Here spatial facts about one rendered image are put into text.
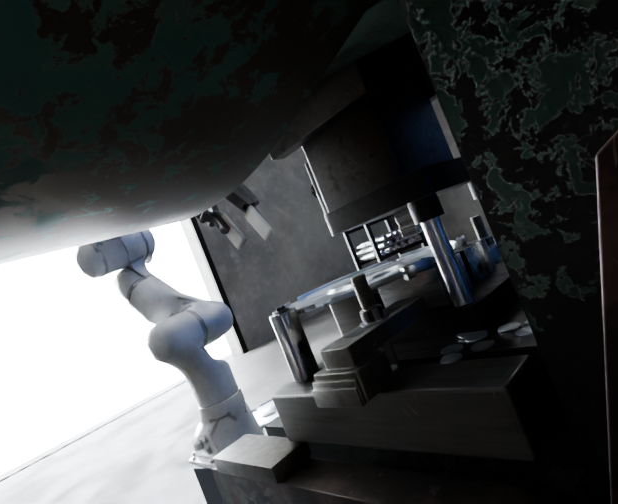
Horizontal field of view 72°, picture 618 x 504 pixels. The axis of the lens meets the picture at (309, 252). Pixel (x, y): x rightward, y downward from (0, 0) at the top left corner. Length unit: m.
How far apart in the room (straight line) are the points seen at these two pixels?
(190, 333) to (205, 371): 0.10
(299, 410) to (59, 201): 0.35
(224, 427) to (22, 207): 0.97
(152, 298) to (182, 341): 0.17
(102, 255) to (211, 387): 0.45
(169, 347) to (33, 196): 0.86
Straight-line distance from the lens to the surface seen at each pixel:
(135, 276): 1.27
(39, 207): 0.27
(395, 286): 0.55
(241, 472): 0.60
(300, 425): 0.53
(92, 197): 0.28
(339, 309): 0.66
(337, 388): 0.41
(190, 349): 1.11
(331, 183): 0.57
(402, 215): 0.58
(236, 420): 1.17
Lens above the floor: 0.85
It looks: 1 degrees up
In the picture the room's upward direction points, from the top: 22 degrees counter-clockwise
